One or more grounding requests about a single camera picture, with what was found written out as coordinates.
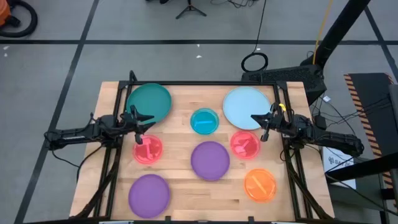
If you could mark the cyan translucent small plate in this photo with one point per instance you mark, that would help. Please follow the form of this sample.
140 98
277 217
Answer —
204 122

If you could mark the black perforated computer case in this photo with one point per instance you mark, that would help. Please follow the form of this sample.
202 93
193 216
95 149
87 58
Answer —
280 77

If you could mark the black stand column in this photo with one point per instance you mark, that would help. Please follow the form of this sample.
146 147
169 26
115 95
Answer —
339 28

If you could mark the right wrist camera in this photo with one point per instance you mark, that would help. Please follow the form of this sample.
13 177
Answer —
265 136

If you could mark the light blue large plastic plate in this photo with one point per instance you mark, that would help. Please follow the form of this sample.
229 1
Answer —
242 105

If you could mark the black power adapter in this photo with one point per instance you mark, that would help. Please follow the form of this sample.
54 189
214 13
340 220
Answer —
320 122

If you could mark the black aluminium table frame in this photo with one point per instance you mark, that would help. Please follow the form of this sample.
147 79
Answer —
202 83

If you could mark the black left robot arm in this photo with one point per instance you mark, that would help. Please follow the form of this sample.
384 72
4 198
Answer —
77 133

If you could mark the purple plastic plate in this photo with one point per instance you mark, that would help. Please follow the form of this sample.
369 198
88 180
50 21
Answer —
210 160
149 196

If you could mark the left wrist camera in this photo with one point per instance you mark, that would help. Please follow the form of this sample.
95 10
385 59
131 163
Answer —
139 139

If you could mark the small yellow tag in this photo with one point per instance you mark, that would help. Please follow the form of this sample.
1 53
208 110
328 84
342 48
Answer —
282 107

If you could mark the white printed box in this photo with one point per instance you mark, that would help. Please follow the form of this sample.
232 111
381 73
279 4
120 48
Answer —
339 168

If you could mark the orange shop vacuum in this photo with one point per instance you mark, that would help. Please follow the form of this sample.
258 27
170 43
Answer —
3 12

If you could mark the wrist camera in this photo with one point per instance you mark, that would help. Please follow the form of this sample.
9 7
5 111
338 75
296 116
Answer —
265 136
139 139

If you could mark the hazard-striped black mat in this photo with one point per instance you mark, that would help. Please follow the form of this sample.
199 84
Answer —
370 93

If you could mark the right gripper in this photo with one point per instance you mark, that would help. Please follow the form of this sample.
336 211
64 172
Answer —
278 123

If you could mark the pink translucent small plate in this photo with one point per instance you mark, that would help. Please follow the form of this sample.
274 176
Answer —
245 145
150 152

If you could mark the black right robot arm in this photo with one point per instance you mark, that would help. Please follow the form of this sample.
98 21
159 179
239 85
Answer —
335 141

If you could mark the black crossbeam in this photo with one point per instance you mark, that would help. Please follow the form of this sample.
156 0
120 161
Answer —
367 166

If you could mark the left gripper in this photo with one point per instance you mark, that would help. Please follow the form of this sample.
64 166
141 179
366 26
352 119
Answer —
129 123

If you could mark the orange translucent small plate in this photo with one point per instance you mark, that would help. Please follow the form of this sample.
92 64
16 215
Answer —
260 185

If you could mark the black camera tripod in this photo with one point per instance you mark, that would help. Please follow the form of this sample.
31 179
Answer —
190 9

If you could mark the teal large plastic plate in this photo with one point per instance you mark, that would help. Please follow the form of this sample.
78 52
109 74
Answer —
152 99

